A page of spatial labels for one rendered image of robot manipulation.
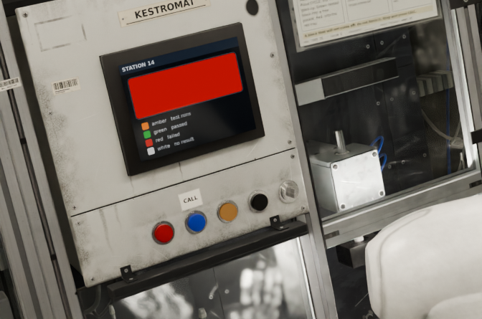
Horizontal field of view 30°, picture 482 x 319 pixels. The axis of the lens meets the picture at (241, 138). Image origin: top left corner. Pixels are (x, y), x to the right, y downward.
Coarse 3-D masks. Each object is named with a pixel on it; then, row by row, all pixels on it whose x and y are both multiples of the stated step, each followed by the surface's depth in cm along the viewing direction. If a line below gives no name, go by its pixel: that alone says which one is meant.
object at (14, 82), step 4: (4, 80) 138; (8, 80) 138; (12, 80) 139; (16, 80) 139; (0, 84) 138; (4, 84) 138; (8, 84) 139; (12, 84) 139; (16, 84) 139; (20, 84) 139; (0, 88) 138; (4, 88) 138; (8, 88) 139
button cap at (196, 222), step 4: (192, 216) 151; (196, 216) 151; (200, 216) 152; (192, 220) 151; (196, 220) 151; (200, 220) 152; (204, 220) 152; (188, 224) 152; (192, 224) 151; (196, 224) 151; (200, 224) 152; (204, 224) 152; (192, 228) 151; (196, 228) 152; (200, 228) 152
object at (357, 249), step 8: (352, 240) 193; (360, 240) 191; (368, 240) 191; (336, 248) 193; (344, 248) 190; (352, 248) 188; (360, 248) 189; (344, 256) 191; (352, 256) 188; (360, 256) 189; (344, 264) 192; (352, 264) 188; (360, 264) 189
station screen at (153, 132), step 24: (192, 48) 147; (216, 48) 148; (120, 72) 142; (144, 72) 144; (240, 72) 151; (240, 96) 151; (144, 120) 145; (168, 120) 146; (192, 120) 148; (216, 120) 150; (240, 120) 152; (144, 144) 145; (168, 144) 147; (192, 144) 148
